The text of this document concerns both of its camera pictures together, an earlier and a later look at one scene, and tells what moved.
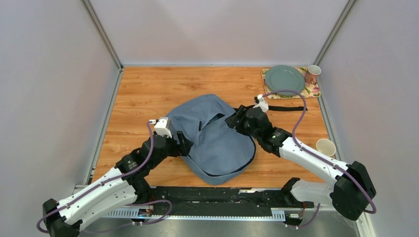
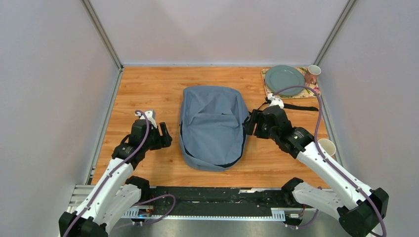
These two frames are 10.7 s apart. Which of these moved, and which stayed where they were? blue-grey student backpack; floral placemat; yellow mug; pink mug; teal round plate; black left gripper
Moved: blue-grey student backpack; black left gripper
Stayed: teal round plate; floral placemat; yellow mug; pink mug
